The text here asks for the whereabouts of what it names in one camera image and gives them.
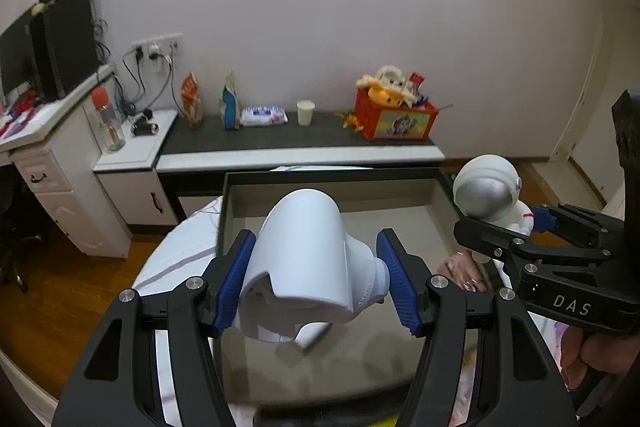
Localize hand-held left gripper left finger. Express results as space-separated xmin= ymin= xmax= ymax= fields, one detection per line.
xmin=50 ymin=228 xmax=258 ymax=427

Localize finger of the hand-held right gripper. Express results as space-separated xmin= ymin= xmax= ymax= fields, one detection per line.
xmin=454 ymin=217 xmax=616 ymax=275
xmin=531 ymin=204 xmax=626 ymax=253

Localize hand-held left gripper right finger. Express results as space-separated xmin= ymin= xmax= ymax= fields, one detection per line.
xmin=376 ymin=228 xmax=581 ymax=427

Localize white astronaut figurine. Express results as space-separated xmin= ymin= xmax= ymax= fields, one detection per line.
xmin=452 ymin=154 xmax=535 ymax=265

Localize white plastic appliance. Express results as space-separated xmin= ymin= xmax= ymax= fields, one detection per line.
xmin=237 ymin=189 xmax=391 ymax=345

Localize person's right hand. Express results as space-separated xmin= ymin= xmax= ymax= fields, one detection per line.
xmin=560 ymin=326 xmax=638 ymax=373

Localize pink shiny wrapper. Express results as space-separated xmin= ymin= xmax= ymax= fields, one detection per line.
xmin=435 ymin=252 xmax=493 ymax=294

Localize white striped quilt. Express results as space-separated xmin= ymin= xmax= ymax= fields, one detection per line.
xmin=131 ymin=199 xmax=225 ymax=427

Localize white door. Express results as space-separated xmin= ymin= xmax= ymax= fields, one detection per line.
xmin=549 ymin=14 xmax=620 ymax=188

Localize purple printed blanket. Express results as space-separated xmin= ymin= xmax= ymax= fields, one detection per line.
xmin=447 ymin=342 xmax=483 ymax=427

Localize white low cabinet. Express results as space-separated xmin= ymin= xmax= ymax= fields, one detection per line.
xmin=94 ymin=109 xmax=180 ymax=229

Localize red toy crate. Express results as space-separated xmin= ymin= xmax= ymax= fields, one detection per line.
xmin=355 ymin=87 xmax=439 ymax=142

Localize dark topped long bench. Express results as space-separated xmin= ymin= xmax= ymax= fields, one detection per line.
xmin=156 ymin=111 xmax=445 ymax=224

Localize yellow plush toy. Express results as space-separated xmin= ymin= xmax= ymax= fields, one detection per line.
xmin=356 ymin=77 xmax=407 ymax=108

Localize wet wipes pack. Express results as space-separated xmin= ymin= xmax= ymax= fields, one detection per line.
xmin=241 ymin=106 xmax=289 ymax=126

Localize blue snack bag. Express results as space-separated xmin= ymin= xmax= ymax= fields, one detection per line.
xmin=218 ymin=71 xmax=242 ymax=130

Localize small dark cylinder gadget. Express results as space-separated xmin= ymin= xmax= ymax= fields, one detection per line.
xmin=131 ymin=109 xmax=160 ymax=138

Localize white plush monkey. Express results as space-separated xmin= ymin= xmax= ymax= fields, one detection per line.
xmin=375 ymin=66 xmax=409 ymax=90

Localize orange snack bag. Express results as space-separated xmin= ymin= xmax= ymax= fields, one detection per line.
xmin=180 ymin=72 xmax=205 ymax=128

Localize clear bottle with red cap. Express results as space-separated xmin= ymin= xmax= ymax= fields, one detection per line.
xmin=91 ymin=88 xmax=126 ymax=152

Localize white desk with drawers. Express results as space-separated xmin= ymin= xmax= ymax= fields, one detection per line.
xmin=0 ymin=64 xmax=132 ymax=260

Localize white power strip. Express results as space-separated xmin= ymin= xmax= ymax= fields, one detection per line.
xmin=131 ymin=33 xmax=182 ymax=54

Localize red desk clutter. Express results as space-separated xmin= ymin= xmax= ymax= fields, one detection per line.
xmin=0 ymin=91 xmax=40 ymax=138

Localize black monitor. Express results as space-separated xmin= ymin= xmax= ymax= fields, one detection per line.
xmin=0 ymin=14 xmax=42 ymax=104

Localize black power cable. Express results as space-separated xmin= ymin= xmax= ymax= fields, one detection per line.
xmin=121 ymin=49 xmax=152 ymax=110
xmin=150 ymin=47 xmax=177 ymax=106

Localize tangled black cables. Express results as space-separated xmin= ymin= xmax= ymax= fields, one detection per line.
xmin=91 ymin=18 xmax=110 ymax=60

